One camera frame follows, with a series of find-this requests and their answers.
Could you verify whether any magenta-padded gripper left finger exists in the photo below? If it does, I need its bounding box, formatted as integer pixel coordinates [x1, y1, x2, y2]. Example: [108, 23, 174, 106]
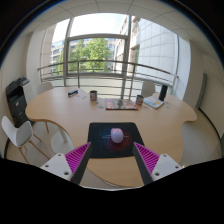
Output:
[39, 141, 94, 186]

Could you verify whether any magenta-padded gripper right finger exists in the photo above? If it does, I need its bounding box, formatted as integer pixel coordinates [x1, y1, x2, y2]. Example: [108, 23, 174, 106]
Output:
[132, 141, 184, 186]

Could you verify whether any pink and lilac computer mouse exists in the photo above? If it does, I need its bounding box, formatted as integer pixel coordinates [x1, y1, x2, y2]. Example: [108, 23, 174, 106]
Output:
[110, 127, 125, 144]

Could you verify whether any black mouse pad, red-blue print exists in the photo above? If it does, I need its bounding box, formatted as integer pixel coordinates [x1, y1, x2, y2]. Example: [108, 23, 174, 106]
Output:
[87, 121, 145, 159]

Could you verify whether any white chair with wooden legs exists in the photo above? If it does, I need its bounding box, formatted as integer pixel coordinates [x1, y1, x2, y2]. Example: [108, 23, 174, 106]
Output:
[0, 115, 51, 164]

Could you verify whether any black cylinder speaker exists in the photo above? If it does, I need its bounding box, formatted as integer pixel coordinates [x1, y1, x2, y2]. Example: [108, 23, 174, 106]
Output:
[158, 84, 169, 102]

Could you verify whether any colourful red magazine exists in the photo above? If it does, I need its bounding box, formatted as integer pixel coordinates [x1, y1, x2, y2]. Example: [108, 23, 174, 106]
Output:
[104, 97, 139, 111]

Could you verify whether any black and white printer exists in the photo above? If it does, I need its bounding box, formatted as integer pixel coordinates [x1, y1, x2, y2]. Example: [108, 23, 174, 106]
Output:
[5, 77, 33, 128]

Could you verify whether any metal balcony railing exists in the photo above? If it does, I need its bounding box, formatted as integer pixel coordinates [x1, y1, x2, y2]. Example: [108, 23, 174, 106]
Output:
[37, 59, 179, 100]

